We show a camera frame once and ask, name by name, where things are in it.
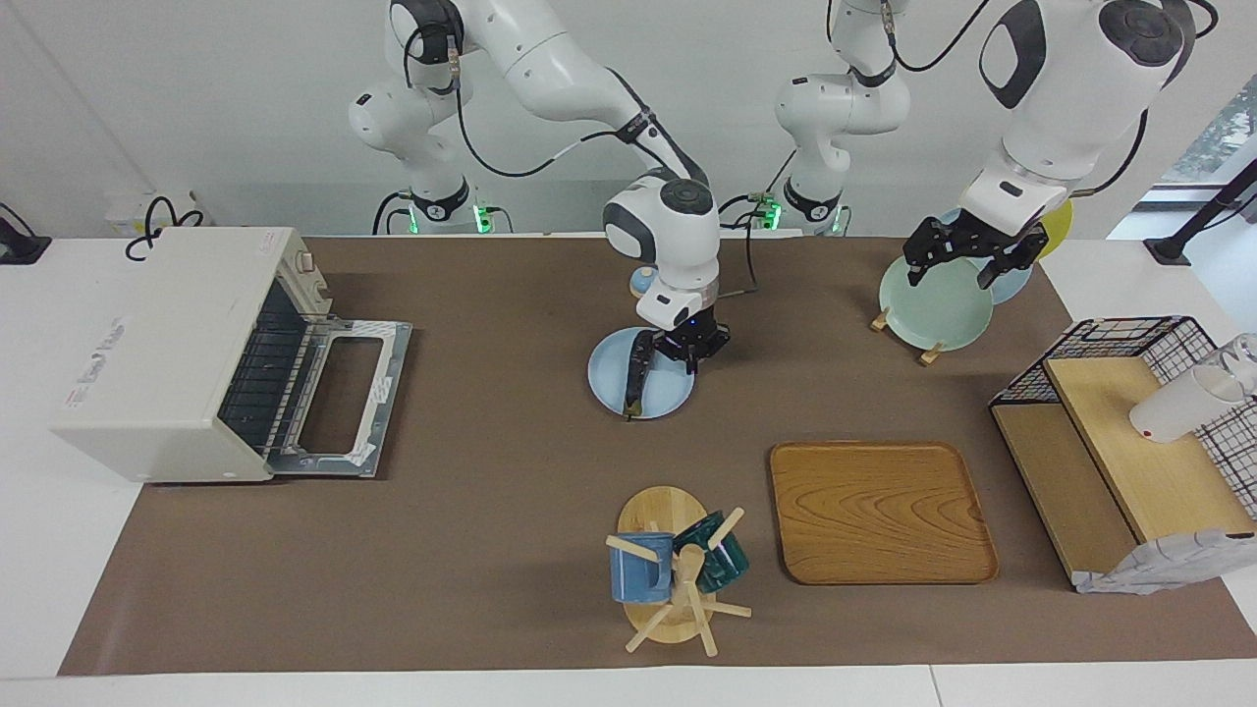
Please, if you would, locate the light blue plate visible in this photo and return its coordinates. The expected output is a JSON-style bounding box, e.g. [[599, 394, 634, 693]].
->
[[587, 327, 696, 421]]

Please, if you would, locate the white toaster oven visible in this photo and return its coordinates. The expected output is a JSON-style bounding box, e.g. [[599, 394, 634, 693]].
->
[[49, 228, 413, 484]]

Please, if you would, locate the pale blue racked plate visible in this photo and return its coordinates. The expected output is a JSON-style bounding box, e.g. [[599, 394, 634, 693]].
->
[[935, 204, 1035, 305]]

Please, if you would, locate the pale green plate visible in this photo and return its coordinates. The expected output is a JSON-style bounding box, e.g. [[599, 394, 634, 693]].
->
[[878, 248, 995, 353]]

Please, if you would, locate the yellow plate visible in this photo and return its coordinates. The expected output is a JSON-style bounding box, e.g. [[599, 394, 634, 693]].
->
[[1036, 196, 1074, 261]]

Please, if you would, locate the wooden plate rack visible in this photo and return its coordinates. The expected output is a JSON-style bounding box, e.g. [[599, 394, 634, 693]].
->
[[870, 306, 944, 367]]

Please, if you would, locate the wooden mug tree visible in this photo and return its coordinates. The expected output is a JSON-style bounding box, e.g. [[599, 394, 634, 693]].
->
[[605, 485, 753, 657]]

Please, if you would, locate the black angled clamp stand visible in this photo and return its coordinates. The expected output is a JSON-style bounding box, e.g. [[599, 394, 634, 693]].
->
[[1144, 157, 1257, 266]]

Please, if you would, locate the dark green mug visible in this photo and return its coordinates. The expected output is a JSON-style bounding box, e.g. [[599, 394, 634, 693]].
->
[[674, 511, 751, 594]]

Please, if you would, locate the wooden serving tray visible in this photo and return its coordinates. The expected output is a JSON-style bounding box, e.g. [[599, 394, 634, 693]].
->
[[769, 441, 1000, 586]]

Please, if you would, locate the blue mug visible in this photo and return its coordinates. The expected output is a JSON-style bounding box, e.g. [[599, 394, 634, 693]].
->
[[609, 532, 677, 605]]

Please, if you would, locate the white plastic cup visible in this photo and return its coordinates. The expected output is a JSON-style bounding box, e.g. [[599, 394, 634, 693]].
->
[[1128, 363, 1257, 445]]

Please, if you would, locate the brown table mat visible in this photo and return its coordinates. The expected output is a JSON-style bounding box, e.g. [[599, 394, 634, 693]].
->
[[57, 236, 1257, 679]]

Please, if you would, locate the grey white cloth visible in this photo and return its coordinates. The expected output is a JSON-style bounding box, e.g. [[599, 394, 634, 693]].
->
[[1072, 528, 1257, 596]]

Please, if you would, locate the white power socket box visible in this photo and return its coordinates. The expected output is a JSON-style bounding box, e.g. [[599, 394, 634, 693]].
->
[[106, 190, 199, 239]]

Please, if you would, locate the black table clamp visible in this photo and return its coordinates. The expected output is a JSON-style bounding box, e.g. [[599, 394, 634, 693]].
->
[[0, 201, 52, 266]]

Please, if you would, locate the black left base cable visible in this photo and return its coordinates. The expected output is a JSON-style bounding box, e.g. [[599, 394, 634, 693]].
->
[[717, 191, 782, 233]]

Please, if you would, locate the black base cable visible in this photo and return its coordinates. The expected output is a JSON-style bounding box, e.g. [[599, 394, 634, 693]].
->
[[717, 191, 782, 233], [371, 190, 415, 237]]

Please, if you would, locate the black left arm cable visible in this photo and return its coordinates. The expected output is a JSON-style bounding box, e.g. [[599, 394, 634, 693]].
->
[[884, 0, 993, 76]]

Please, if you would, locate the wood and wire shelf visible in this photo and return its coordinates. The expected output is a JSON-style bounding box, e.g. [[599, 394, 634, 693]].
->
[[989, 315, 1257, 590]]

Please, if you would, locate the black right base cable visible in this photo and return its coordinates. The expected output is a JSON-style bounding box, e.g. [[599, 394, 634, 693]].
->
[[371, 190, 415, 237]]

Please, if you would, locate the black oven power cable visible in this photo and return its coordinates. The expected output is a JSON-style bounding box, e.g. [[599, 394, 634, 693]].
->
[[124, 194, 207, 262]]

